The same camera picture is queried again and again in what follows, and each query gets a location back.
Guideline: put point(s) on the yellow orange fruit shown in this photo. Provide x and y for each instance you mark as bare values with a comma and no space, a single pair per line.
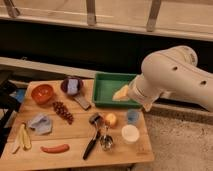
111,119

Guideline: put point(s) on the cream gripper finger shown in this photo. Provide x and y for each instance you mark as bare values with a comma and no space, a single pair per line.
148,107
121,95

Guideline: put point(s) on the red bowl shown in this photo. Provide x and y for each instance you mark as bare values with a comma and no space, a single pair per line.
41,94

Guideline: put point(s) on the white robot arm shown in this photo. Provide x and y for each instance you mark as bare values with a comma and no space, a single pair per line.
169,71

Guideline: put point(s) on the red sausage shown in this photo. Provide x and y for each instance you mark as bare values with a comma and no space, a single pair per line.
56,149

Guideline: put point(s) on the bunch of brown grapes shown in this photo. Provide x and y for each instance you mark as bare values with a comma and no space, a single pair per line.
62,111

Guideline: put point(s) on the dark purple bowl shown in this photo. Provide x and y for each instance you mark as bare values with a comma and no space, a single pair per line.
64,84

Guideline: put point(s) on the crumpled blue cloth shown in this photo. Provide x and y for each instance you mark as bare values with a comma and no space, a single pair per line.
41,124

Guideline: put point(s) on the light blue sponge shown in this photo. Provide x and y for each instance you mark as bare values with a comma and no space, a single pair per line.
72,86

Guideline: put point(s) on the metal measuring scoop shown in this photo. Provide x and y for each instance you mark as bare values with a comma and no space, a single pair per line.
106,140

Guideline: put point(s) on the wooden cutting board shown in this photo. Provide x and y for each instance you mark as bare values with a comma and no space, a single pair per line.
77,135

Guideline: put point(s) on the black chair frame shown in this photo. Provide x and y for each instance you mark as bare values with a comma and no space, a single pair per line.
7,103

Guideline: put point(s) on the clear blue cup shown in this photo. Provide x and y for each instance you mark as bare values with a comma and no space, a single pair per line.
132,116

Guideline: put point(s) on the white round container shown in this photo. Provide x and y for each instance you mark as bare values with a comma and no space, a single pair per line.
130,134

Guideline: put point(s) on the green plastic tray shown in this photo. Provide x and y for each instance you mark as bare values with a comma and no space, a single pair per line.
104,87

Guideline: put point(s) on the blue object on left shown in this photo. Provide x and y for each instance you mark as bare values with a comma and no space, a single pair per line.
19,94

